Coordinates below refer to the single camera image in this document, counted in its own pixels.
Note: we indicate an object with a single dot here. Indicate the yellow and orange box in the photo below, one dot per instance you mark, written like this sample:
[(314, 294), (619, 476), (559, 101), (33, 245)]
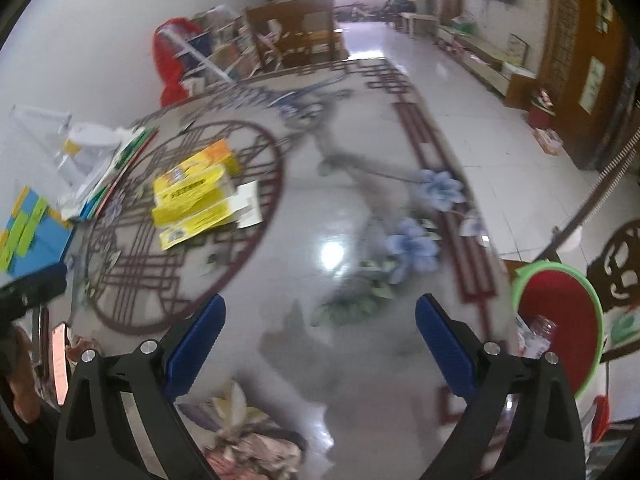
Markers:
[(200, 175)]

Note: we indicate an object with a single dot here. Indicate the flattened yellow medicine box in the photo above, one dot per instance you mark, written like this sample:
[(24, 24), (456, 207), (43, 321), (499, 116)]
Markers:
[(200, 220)]

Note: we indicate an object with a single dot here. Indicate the clear plastic box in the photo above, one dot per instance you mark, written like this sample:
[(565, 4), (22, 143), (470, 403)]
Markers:
[(40, 130)]

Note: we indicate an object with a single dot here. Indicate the low television cabinet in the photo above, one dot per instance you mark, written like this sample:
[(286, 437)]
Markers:
[(485, 60)]

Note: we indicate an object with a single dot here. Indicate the person's left hand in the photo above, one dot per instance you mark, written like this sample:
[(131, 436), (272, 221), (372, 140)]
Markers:
[(25, 385)]

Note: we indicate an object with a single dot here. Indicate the framed picture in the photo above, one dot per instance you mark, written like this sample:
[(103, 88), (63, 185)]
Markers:
[(518, 49)]

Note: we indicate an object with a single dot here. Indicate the clear plastic bottle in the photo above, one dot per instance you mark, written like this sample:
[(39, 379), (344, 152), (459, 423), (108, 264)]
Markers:
[(540, 335)]

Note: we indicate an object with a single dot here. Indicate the pink carton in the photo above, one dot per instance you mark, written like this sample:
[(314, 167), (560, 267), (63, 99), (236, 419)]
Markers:
[(60, 365)]

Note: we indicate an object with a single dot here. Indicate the small white table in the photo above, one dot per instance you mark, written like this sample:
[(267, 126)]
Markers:
[(420, 24)]

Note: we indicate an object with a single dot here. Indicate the bookshelf with books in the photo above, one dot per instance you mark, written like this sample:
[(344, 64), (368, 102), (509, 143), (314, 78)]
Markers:
[(225, 50)]

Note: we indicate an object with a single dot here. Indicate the blue book with green notes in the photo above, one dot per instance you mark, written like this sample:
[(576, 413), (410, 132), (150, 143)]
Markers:
[(35, 235)]

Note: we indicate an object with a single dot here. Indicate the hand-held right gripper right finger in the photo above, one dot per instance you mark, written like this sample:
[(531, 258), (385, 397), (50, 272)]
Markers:
[(445, 345)]

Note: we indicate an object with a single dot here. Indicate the red box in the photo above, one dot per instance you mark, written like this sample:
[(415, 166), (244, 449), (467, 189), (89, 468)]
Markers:
[(542, 107)]

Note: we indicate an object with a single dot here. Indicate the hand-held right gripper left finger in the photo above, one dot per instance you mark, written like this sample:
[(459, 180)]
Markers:
[(195, 345)]

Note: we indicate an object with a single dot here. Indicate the wooden wall panel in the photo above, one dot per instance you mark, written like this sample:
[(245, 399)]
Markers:
[(585, 60)]

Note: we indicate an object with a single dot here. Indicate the stack of books and folders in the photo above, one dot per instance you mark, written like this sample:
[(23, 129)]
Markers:
[(115, 175)]

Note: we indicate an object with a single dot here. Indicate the red bin with green rim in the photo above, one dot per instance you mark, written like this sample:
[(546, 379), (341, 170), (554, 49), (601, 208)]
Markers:
[(565, 320)]

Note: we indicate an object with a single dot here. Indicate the red bag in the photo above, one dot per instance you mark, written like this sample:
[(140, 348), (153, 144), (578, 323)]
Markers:
[(172, 60)]

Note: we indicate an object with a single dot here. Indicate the carved wooden chair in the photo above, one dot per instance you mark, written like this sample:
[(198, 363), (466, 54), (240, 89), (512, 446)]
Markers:
[(620, 280)]

